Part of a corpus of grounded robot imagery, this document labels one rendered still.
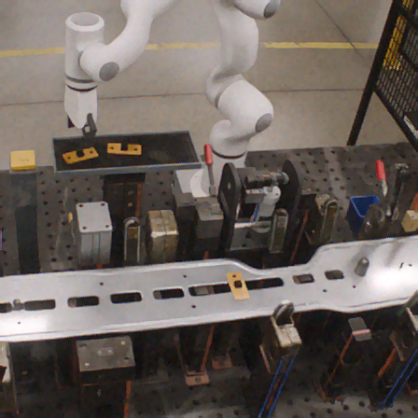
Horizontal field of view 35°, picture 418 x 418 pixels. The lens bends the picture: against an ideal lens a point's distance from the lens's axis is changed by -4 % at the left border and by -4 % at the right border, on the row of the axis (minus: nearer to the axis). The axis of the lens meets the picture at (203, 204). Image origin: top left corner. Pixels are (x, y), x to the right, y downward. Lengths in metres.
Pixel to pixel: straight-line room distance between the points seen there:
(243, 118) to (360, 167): 0.84
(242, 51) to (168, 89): 2.28
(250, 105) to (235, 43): 0.20
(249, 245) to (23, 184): 0.61
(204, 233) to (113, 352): 0.43
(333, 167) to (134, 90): 1.74
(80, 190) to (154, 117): 1.59
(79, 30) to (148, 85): 2.64
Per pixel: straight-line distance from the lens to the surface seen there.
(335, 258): 1.82
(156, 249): 1.69
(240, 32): 1.80
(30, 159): 1.73
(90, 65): 1.46
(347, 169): 2.62
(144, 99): 3.97
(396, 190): 1.88
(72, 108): 1.62
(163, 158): 1.74
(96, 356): 1.49
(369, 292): 1.78
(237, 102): 1.93
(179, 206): 1.71
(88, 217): 1.64
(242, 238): 1.85
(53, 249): 2.13
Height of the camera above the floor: 2.27
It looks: 43 degrees down
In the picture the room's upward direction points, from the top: 10 degrees clockwise
